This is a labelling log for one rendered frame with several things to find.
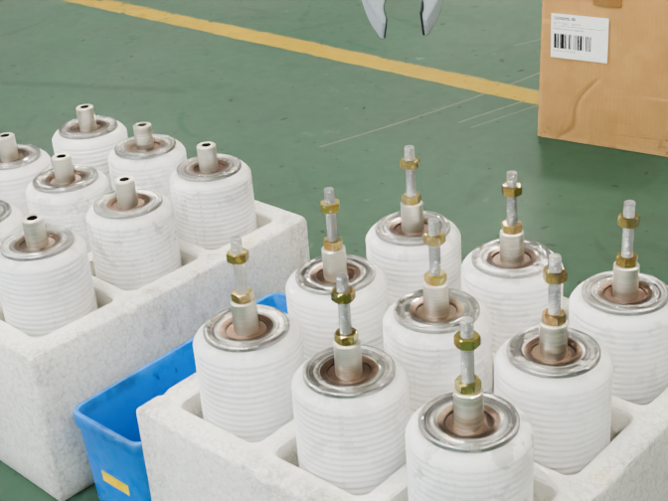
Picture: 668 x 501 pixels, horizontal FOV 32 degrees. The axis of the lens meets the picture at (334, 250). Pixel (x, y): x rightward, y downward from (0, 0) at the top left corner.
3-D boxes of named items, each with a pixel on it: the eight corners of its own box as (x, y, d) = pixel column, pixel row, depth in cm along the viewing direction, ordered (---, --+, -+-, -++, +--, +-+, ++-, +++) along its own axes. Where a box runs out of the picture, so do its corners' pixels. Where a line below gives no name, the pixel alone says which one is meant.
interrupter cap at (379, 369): (390, 404, 89) (390, 396, 89) (294, 401, 91) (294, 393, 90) (400, 351, 96) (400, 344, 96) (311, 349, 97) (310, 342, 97)
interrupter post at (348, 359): (362, 384, 92) (359, 349, 90) (332, 383, 92) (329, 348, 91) (366, 367, 94) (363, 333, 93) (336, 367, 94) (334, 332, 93)
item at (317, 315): (397, 459, 112) (388, 297, 104) (298, 465, 112) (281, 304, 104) (393, 403, 120) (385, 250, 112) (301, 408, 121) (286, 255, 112)
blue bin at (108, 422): (284, 375, 139) (274, 288, 134) (353, 406, 133) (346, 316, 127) (85, 505, 120) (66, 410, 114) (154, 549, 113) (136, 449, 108)
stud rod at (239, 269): (249, 318, 99) (239, 240, 96) (238, 318, 99) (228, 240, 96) (251, 312, 100) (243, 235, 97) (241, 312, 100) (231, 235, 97)
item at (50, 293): (78, 357, 133) (50, 216, 125) (129, 386, 127) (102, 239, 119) (6, 395, 127) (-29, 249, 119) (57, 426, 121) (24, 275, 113)
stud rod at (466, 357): (459, 405, 86) (456, 317, 82) (470, 402, 86) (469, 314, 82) (465, 412, 85) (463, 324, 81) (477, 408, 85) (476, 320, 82)
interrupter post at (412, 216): (422, 238, 114) (421, 207, 113) (399, 237, 115) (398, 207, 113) (425, 227, 117) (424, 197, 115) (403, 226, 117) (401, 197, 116)
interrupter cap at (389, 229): (445, 250, 112) (445, 244, 111) (369, 248, 113) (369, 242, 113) (454, 216, 118) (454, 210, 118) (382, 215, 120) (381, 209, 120)
